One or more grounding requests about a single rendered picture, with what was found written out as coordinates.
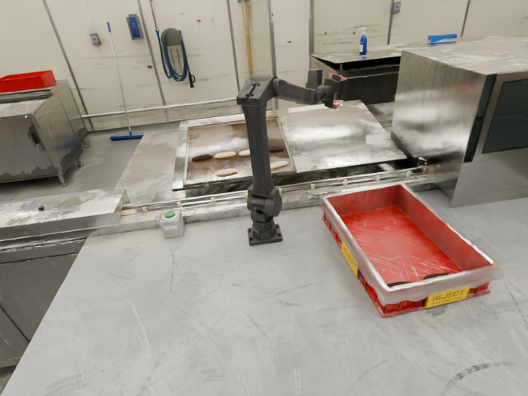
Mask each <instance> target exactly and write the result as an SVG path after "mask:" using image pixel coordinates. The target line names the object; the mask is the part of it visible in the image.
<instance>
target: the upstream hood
mask: <svg viewBox="0 0 528 396"><path fill-rule="evenodd" d="M124 204H126V205H127V204H130V201H129V198H128V195H127V191H126V189H117V190H110V191H104V192H92V193H87V194H80V195H74V196H62V197H56V198H50V199H44V200H32V201H26V202H19V203H8V204H2V205H0V240H7V239H13V238H19V237H30V236H36V235H42V234H48V233H59V232H65V231H71V230H77V229H88V228H94V227H100V226H111V225H117V224H119V220H120V219H121V217H122V215H121V210H122V208H123V205H124Z"/></svg>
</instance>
